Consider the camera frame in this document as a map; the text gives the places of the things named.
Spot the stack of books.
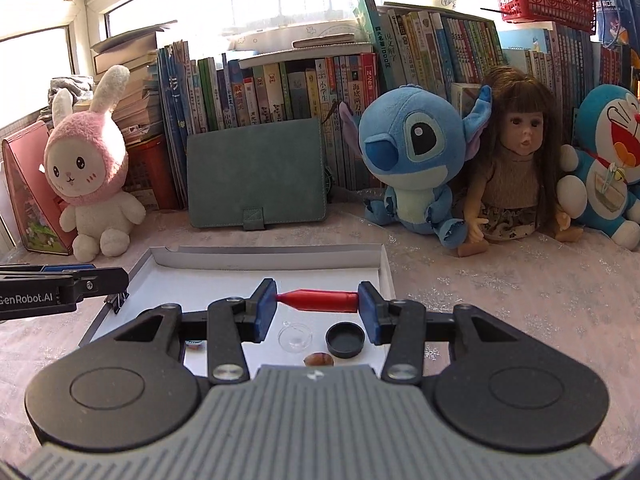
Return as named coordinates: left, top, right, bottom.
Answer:
left=90, top=21, right=178, bottom=147

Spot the pink bunny plush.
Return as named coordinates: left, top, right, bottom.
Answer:
left=44, top=64, right=147, bottom=263

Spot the pink house-shaped box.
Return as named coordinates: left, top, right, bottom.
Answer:
left=1, top=120, right=79, bottom=257

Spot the white flat box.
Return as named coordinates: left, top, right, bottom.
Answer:
left=227, top=21, right=377, bottom=69

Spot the white cardboard box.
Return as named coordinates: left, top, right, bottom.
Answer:
left=77, top=244, right=399, bottom=378

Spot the red plastic basket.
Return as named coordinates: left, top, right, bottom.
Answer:
left=489, top=0, right=599, bottom=35

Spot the clear plastic dome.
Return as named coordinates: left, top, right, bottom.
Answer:
left=277, top=321, right=316, bottom=356

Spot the small black binder clip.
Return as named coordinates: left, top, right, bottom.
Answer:
left=103, top=287, right=130, bottom=315

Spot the green notebook case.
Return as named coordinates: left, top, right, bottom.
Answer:
left=186, top=117, right=329, bottom=233

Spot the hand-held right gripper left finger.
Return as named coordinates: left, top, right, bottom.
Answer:
left=80, top=279, right=279, bottom=386

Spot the blue robot cat plush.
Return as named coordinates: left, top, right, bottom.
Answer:
left=557, top=84, right=640, bottom=252

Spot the red bullet-shaped piece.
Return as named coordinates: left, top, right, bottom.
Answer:
left=276, top=288, right=361, bottom=315

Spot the blue alien plush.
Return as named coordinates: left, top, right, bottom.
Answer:
left=339, top=83, right=494, bottom=250

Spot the black plastic cap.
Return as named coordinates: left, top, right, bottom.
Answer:
left=325, top=324, right=365, bottom=360

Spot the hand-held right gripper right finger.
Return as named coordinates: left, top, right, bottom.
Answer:
left=357, top=281, right=556, bottom=384

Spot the grey cloth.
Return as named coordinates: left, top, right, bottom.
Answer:
left=48, top=74, right=96, bottom=109

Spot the blue toy package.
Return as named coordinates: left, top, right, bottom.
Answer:
left=582, top=0, right=640, bottom=49

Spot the row of books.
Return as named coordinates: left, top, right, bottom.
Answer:
left=157, top=0, right=640, bottom=211

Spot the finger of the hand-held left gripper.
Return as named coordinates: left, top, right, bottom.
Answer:
left=64, top=267, right=130, bottom=300
left=40, top=263, right=97, bottom=275

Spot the brown-haired doll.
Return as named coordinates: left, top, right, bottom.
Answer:
left=457, top=65, right=585, bottom=259

